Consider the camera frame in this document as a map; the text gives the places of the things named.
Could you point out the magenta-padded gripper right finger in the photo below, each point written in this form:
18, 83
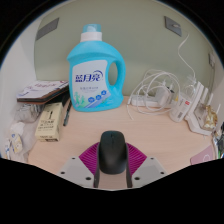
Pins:
136, 159

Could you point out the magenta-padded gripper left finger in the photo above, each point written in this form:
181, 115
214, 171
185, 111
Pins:
87, 158

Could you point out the black computer mouse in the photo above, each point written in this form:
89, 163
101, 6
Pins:
112, 151

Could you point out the pink mouse pad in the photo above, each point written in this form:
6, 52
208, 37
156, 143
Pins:
203, 157

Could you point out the black pen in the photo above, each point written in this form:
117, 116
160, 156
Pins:
66, 113

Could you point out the cream cardboard box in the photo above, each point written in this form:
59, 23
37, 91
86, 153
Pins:
49, 121

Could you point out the white power strip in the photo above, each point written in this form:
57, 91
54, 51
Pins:
143, 101

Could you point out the clear bottle with white label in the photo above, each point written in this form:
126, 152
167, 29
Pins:
180, 110

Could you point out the crumpled plastic bags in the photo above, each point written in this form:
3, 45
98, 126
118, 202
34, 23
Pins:
21, 130

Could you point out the blue detergent bottle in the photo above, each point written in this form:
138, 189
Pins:
88, 76

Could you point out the stack of books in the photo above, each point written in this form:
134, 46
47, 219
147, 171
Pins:
41, 90

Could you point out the wall socket with white adapter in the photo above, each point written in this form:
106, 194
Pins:
211, 60

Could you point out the grey blank wall plate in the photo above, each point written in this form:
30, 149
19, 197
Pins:
47, 29

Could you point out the grey wall socket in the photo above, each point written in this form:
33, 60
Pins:
172, 25

